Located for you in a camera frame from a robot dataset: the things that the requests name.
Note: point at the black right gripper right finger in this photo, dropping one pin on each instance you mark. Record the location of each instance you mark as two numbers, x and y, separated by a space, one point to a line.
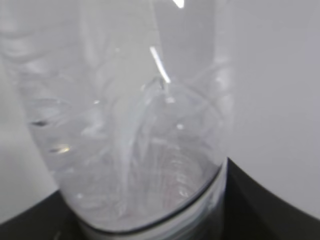
248 211

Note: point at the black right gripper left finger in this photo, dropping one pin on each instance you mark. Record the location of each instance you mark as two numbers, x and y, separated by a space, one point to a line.
50 219

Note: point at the clear water bottle red label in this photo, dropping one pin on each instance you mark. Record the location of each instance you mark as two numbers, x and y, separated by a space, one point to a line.
129 105

